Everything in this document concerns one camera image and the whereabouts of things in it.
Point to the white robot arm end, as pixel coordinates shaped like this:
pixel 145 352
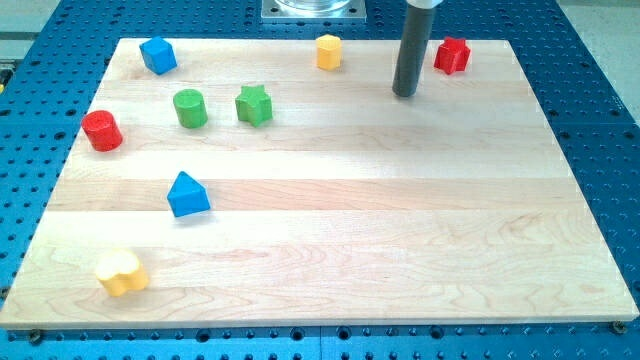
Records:
pixel 424 4

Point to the wooden board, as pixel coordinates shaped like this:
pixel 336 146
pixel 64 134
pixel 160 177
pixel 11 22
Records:
pixel 350 206

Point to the green star block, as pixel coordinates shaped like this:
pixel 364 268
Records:
pixel 254 105

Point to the red star block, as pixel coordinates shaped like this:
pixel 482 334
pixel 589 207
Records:
pixel 452 55

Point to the blue triangle block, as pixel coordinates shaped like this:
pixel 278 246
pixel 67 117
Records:
pixel 187 196

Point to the yellow hexagon block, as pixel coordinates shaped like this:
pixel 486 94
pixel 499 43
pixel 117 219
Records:
pixel 328 52

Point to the green cylinder block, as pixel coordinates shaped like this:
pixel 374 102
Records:
pixel 190 108

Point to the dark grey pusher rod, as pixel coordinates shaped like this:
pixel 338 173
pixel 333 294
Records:
pixel 415 37

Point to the blue cube block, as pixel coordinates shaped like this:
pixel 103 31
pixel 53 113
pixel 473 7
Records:
pixel 158 55

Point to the yellow heart block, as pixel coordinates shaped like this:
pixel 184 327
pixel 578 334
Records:
pixel 120 271

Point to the red cylinder block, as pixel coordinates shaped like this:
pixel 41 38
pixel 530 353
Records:
pixel 102 130

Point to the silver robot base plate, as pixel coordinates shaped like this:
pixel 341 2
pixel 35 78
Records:
pixel 307 10

